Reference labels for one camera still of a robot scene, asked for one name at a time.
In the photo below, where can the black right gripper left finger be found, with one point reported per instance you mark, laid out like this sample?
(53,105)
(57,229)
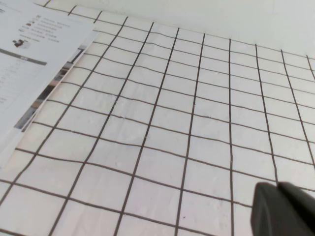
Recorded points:
(268,211)

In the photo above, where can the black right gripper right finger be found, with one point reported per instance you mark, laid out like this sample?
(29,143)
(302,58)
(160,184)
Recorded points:
(300,209)

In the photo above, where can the white product manual book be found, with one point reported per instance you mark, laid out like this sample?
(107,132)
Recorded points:
(24,73)

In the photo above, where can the white black-grid tablecloth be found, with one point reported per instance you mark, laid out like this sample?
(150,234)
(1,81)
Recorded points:
(172,123)

